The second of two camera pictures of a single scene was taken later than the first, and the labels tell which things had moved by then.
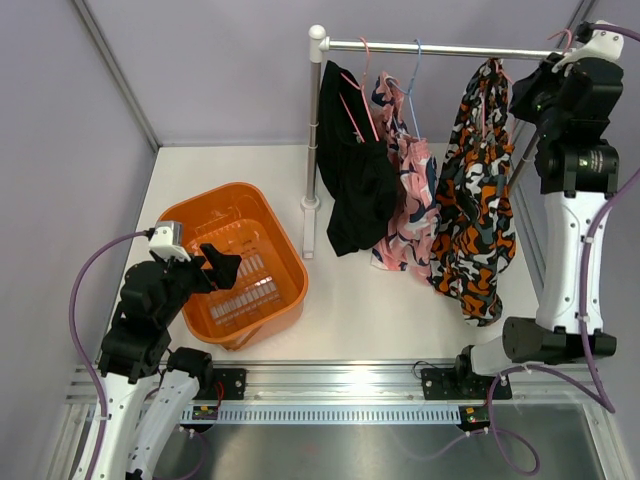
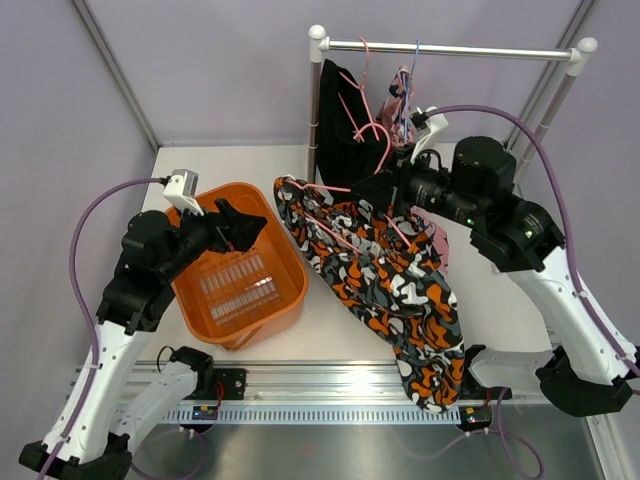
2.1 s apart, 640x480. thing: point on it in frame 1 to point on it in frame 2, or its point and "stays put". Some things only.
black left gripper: (221, 275) to (228, 228)
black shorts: (356, 164) stays put
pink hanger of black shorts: (363, 98) stays put
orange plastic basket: (268, 291) stays put
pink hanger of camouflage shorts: (567, 50) to (343, 190)
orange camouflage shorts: (474, 231) to (384, 268)
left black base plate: (226, 384) stays put
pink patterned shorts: (408, 237) to (396, 112)
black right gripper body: (537, 101) to (401, 176)
